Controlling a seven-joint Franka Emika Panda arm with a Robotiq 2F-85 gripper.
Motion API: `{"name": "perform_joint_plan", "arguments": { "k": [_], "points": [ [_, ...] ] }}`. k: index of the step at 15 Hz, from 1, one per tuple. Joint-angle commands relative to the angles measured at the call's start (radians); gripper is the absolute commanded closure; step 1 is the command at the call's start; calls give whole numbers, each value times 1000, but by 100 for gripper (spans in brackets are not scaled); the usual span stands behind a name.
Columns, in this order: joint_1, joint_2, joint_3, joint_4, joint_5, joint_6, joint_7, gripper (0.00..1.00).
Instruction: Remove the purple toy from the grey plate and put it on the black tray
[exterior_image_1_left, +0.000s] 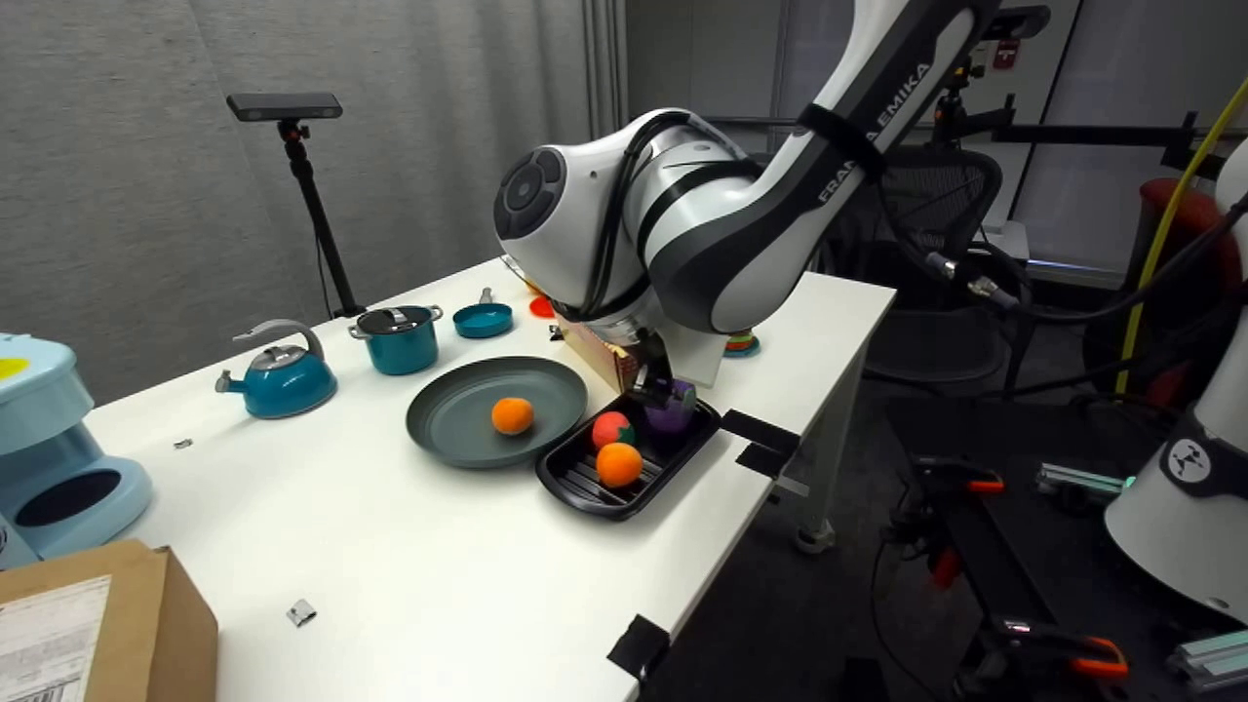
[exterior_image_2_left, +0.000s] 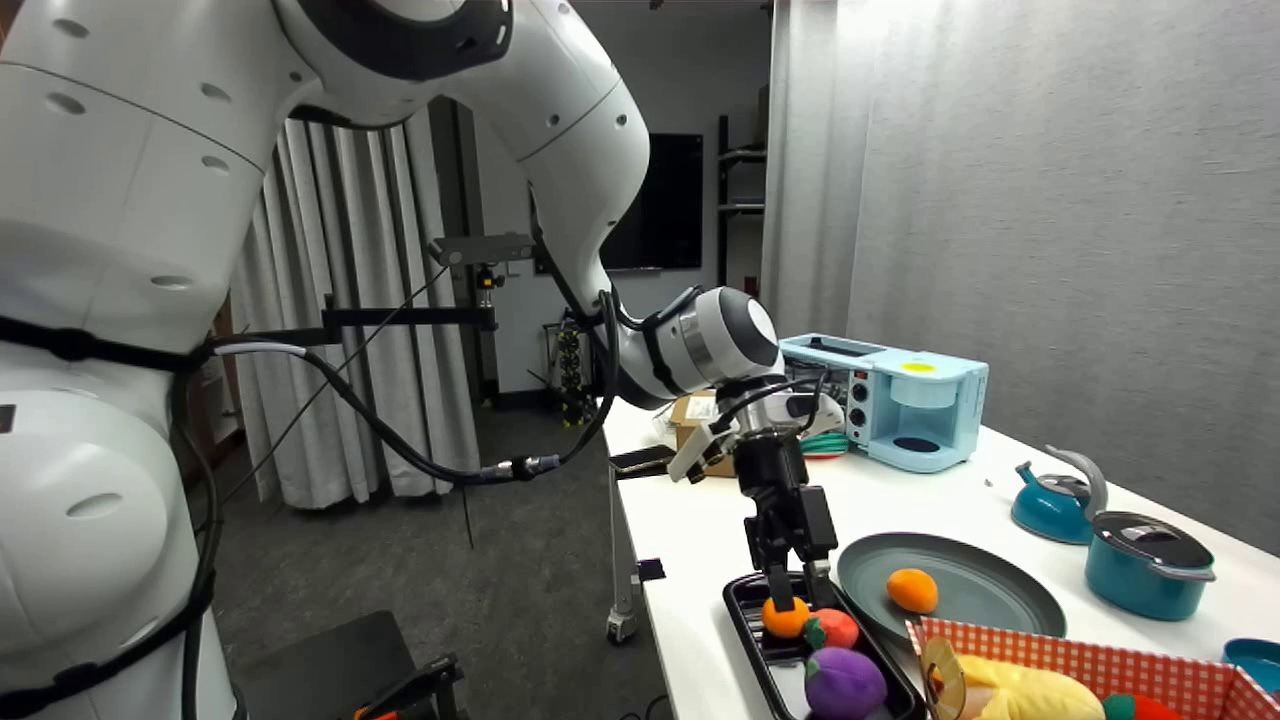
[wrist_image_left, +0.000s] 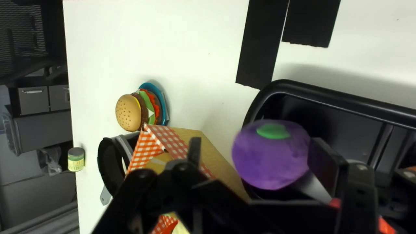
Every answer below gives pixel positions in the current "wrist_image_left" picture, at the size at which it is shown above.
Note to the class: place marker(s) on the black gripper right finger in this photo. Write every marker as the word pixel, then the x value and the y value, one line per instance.
pixel 355 196

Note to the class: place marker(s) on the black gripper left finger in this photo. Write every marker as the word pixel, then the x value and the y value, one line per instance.
pixel 147 204

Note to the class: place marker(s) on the purple plush eggplant toy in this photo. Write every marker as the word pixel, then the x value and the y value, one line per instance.
pixel 270 157

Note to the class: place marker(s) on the black plastic tray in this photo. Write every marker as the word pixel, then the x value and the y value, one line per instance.
pixel 345 118

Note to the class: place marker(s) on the toy burger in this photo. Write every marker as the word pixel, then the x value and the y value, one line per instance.
pixel 127 113

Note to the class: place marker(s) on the orange checked cardboard box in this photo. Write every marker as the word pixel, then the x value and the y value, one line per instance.
pixel 173 141

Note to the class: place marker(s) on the colourful stacked plates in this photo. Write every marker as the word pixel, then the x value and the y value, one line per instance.
pixel 162 93

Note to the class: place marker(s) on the grey drawer cabinet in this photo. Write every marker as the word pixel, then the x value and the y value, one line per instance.
pixel 33 100

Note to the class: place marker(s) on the short black tape strip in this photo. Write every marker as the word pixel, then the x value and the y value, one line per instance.
pixel 312 22

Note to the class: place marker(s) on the black hanging panel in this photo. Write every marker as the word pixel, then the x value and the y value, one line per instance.
pixel 260 44

